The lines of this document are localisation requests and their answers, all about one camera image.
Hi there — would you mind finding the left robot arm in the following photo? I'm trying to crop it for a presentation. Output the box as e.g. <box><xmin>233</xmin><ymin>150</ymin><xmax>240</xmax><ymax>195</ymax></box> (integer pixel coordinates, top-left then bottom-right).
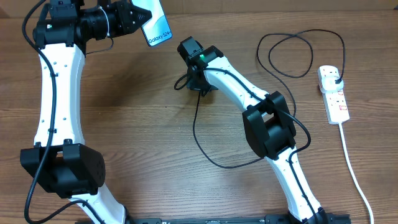
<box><xmin>20</xmin><ymin>1</ymin><xmax>152</xmax><ymax>223</ymax></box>

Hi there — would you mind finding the white charger plug adapter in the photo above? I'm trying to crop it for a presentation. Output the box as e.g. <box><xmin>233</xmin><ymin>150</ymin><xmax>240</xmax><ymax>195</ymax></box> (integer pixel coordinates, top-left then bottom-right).
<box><xmin>320</xmin><ymin>77</ymin><xmax>344</xmax><ymax>93</ymax></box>

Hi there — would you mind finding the white power strip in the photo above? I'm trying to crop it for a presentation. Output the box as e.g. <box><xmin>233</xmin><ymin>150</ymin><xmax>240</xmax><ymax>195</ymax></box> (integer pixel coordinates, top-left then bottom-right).
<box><xmin>317</xmin><ymin>65</ymin><xmax>349</xmax><ymax>124</ymax></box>

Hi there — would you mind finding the white power strip cord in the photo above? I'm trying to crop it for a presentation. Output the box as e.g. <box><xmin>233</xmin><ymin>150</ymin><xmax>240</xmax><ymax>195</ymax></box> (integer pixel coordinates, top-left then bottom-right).
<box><xmin>338</xmin><ymin>123</ymin><xmax>375</xmax><ymax>224</ymax></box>

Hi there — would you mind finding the Samsung Galaxy smartphone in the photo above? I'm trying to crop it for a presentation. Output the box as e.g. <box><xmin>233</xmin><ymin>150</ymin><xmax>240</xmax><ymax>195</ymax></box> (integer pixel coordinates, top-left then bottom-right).
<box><xmin>131</xmin><ymin>0</ymin><xmax>172</xmax><ymax>47</ymax></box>

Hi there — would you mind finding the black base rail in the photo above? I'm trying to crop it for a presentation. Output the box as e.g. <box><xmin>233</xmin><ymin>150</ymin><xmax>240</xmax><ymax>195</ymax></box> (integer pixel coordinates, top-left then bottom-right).
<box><xmin>74</xmin><ymin>213</ymin><xmax>352</xmax><ymax>224</ymax></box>

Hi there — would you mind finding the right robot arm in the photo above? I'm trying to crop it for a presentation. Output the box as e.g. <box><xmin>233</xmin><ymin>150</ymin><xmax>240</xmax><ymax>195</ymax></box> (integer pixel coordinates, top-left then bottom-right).
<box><xmin>177</xmin><ymin>37</ymin><xmax>327</xmax><ymax>223</ymax></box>

